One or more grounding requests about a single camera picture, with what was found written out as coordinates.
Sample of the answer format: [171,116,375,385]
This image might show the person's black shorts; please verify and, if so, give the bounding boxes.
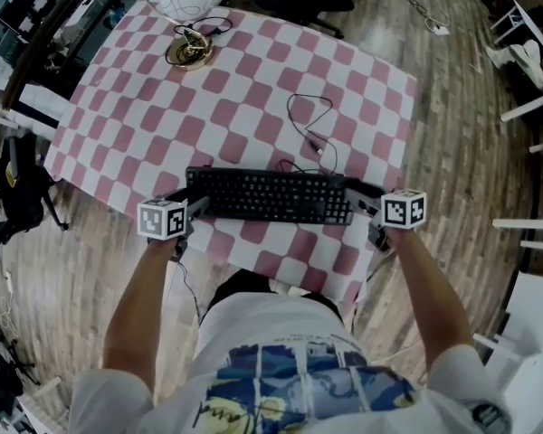
[212,269,345,329]

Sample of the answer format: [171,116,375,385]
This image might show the black lamp cable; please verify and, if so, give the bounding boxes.
[174,14,234,41]

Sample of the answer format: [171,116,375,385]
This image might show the person's white printed shirt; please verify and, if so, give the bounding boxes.
[70,291,515,434]

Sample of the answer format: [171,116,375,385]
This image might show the pink checkered tablecloth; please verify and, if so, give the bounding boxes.
[43,5,420,307]

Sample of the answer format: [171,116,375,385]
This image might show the black keyboard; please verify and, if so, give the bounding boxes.
[185,166,361,226]

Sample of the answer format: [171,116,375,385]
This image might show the person's left forearm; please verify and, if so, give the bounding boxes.
[102,237,182,379]

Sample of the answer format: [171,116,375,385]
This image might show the white slanted table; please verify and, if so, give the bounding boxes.
[491,0,543,65]

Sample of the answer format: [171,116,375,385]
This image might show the white table frame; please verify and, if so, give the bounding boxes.
[0,373,64,434]

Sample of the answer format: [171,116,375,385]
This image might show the black office chair yellow patch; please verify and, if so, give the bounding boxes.
[0,133,70,269]

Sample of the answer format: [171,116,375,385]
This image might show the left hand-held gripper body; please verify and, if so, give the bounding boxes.
[137,198,196,264]

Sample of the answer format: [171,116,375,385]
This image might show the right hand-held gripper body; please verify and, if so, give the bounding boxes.
[366,189,429,253]

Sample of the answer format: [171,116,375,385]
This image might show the black stair railing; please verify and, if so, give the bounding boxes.
[2,0,148,112]

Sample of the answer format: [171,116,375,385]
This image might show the person's right forearm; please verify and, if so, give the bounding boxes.
[384,228,476,374]

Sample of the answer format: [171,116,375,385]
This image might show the white table with grey top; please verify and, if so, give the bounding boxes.
[492,92,543,252]

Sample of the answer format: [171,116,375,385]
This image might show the black USB cable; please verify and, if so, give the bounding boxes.
[278,92,338,175]

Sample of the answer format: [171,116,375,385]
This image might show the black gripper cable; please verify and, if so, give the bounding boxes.
[176,259,205,329]

